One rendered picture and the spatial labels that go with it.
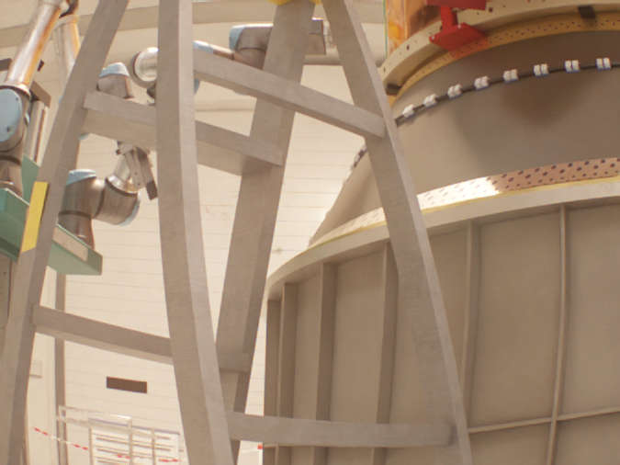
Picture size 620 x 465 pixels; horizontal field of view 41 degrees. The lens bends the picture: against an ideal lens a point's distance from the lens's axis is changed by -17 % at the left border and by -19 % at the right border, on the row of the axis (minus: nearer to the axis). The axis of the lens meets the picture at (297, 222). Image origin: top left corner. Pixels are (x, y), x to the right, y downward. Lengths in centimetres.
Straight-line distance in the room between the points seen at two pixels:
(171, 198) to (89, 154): 979
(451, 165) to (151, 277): 856
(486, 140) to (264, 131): 43
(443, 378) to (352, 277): 66
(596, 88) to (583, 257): 39
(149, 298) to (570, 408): 890
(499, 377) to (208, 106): 921
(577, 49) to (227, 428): 120
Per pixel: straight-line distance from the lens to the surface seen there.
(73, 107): 130
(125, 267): 1028
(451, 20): 205
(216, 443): 88
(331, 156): 1031
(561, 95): 173
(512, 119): 174
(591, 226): 149
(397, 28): 250
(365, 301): 175
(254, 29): 233
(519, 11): 195
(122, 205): 273
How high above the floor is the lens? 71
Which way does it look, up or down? 16 degrees up
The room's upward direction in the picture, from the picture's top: 2 degrees clockwise
